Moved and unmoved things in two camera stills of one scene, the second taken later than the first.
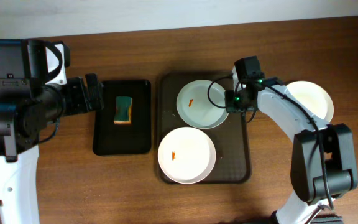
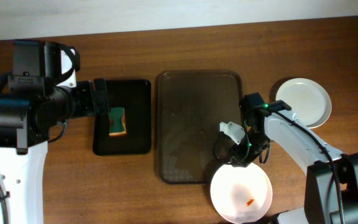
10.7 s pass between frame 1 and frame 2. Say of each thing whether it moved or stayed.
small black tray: stayed
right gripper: moved
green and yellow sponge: moved
